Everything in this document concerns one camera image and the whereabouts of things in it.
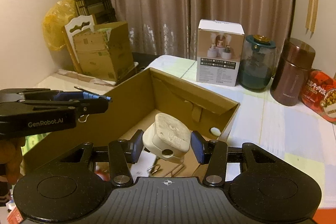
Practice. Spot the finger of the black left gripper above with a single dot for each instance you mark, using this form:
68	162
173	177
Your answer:
44	94
89	106

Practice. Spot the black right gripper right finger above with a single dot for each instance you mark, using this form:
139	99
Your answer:
256	183

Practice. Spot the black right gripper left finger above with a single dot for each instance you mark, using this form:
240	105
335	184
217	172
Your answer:
66	188

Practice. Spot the person's left hand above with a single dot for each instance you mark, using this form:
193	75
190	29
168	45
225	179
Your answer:
11	157

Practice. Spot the red toy figure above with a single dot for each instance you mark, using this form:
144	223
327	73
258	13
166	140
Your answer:
103	174

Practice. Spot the open cardboard box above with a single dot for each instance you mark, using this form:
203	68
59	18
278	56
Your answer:
135	103

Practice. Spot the stacked cardboard boxes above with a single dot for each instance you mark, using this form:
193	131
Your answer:
105	51

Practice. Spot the blue checked tablecloth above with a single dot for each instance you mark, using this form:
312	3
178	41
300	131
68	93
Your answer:
295	134

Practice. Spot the white carved wooden board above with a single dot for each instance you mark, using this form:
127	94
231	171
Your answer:
75	26

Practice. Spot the yellow plastic bag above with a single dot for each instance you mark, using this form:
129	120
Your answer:
60	14

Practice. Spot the blue binder clip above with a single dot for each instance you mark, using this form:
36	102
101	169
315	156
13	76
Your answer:
154	169

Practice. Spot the red oval food package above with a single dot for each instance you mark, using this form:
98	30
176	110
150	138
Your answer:
318	94

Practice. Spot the dark green glass jar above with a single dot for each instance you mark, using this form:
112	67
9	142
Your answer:
257	62

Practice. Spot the brown thermos container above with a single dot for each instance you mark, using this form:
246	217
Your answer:
293	68

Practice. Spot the white humidifier product box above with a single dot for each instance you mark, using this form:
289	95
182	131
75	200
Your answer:
219	51

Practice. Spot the wooden sticks on wall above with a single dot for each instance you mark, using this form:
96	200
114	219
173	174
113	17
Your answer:
311	17

